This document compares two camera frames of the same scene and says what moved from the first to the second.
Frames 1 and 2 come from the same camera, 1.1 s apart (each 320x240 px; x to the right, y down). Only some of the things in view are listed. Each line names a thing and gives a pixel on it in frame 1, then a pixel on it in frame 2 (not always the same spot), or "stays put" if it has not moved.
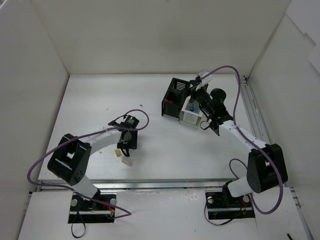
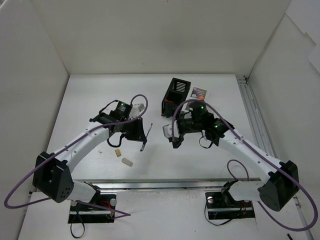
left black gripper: (127, 145) -> (135, 128)
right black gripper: (195, 88) -> (180, 131)
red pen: (167, 100) stays put
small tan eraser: (118, 152) stays put
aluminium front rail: (131, 185) stays put
